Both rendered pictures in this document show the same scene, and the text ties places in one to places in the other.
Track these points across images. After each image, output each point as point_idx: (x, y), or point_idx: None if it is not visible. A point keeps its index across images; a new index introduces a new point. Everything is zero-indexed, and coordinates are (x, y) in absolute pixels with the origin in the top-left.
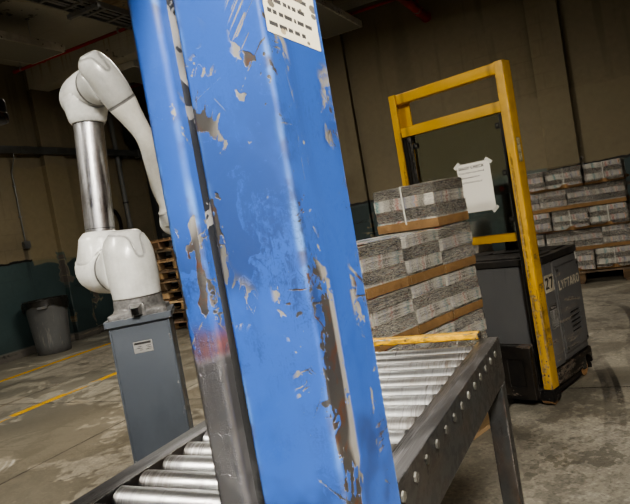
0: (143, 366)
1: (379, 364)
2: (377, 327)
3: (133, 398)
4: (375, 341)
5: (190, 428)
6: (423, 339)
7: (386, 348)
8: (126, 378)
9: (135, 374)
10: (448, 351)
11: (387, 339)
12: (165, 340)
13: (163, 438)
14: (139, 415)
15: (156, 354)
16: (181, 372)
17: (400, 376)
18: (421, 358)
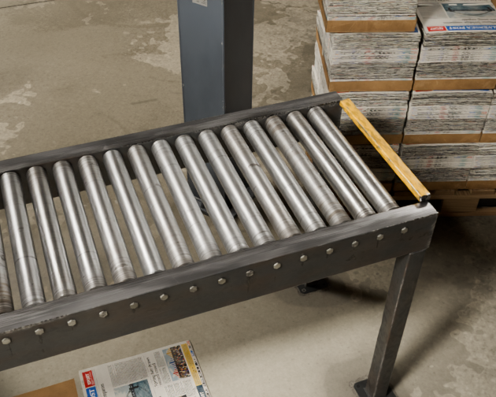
0: (198, 16)
1: (305, 165)
2: None
3: (186, 37)
4: (360, 126)
5: (231, 81)
6: (387, 160)
7: None
8: (183, 18)
9: (190, 19)
10: (375, 194)
11: (368, 133)
12: (217, 3)
13: (204, 79)
14: (190, 52)
15: (209, 11)
16: (242, 28)
17: (289, 195)
18: (342, 185)
